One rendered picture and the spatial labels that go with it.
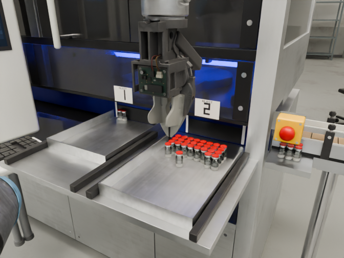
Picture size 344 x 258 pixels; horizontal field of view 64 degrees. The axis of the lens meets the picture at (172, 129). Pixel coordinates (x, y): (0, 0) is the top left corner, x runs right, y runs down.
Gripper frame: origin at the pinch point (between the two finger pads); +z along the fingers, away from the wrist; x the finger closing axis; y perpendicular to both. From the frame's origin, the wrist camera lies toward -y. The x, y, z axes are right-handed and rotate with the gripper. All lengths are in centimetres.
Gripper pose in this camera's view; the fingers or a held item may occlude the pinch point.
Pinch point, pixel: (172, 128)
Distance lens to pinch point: 53.5
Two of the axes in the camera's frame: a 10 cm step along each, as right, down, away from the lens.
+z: 0.0, 9.2, 3.9
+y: -4.9, 3.4, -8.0
